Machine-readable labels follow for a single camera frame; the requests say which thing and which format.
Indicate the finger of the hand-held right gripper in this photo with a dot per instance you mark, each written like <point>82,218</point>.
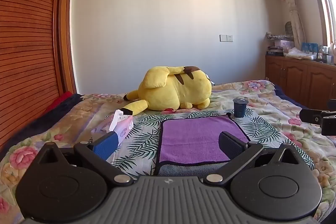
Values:
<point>309,115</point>
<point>329,126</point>

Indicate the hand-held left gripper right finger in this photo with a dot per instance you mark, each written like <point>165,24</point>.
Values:
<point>231,145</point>

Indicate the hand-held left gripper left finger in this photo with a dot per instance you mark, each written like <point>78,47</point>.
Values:
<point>106,145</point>

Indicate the purple towel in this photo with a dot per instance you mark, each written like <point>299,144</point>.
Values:
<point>194,137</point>

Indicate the pink white tissue box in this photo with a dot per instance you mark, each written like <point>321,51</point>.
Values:
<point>125,129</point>

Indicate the leaf print cloth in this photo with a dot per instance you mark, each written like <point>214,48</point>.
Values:
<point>141,140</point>

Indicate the dark blue cup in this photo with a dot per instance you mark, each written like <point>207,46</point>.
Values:
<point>240,108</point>

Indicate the wooden cabinet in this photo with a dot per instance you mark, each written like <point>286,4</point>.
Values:
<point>296,77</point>

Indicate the grey towel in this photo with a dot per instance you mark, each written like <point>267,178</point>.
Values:
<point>189,169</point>

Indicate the clear plastic bag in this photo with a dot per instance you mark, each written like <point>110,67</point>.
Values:
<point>299,54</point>

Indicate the red cloth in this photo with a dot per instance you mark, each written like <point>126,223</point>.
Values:
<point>59,102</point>

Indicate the white bottle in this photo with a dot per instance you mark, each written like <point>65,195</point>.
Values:
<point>333,53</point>

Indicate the blue box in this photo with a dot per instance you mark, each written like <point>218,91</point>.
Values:
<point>309,47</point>

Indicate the yellow plush toy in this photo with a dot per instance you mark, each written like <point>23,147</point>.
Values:
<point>178,92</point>

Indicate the stack of storage boxes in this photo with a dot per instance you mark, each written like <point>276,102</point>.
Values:
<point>281,45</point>

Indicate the dark blue blanket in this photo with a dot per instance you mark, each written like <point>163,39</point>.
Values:
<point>31,124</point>

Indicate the wooden slatted wardrobe door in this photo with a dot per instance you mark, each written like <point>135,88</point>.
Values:
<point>29,43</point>

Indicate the white wall switch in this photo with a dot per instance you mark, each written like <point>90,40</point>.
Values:
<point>226,38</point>

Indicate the window with wooden frame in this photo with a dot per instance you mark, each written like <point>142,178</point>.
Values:
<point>326,3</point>

